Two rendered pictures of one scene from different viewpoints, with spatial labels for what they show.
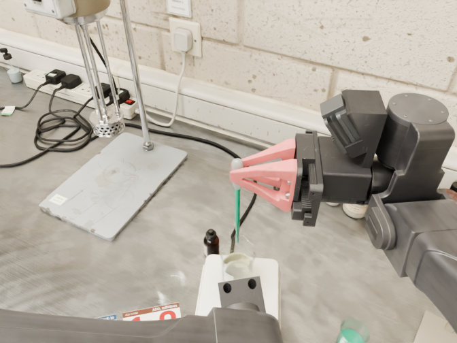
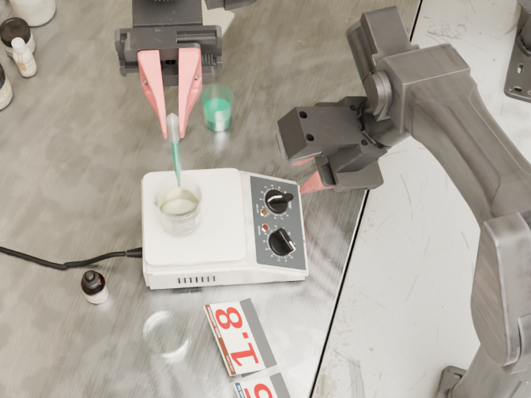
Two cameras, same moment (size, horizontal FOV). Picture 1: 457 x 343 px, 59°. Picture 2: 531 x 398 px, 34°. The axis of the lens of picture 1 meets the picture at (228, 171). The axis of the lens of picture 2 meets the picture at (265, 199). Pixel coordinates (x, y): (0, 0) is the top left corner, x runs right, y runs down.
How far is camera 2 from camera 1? 0.67 m
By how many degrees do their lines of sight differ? 58
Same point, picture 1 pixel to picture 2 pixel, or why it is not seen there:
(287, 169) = (196, 58)
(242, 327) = (408, 69)
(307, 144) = (150, 37)
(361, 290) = (138, 99)
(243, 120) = not seen: outside the picture
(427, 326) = not seen: hidden behind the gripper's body
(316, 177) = (203, 31)
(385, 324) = not seen: hidden behind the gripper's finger
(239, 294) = (313, 127)
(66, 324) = (469, 145)
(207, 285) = (195, 253)
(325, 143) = (148, 18)
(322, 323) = (190, 144)
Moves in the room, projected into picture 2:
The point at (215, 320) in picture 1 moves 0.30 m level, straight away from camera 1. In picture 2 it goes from (412, 81) to (77, 144)
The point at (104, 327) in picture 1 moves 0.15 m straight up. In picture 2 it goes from (458, 129) to (512, 24)
